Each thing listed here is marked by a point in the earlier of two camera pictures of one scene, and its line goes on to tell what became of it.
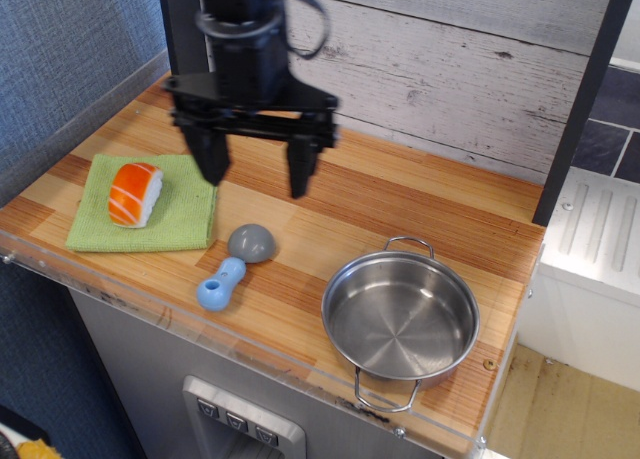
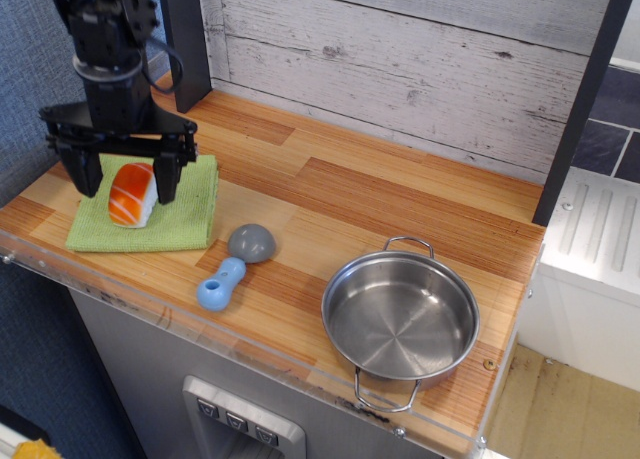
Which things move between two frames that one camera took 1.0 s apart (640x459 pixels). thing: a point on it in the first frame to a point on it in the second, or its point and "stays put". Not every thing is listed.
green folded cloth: [184, 215] stays put
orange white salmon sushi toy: [133, 194] stays put
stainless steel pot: [402, 318] stays put
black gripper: [251, 91] to [119, 115]
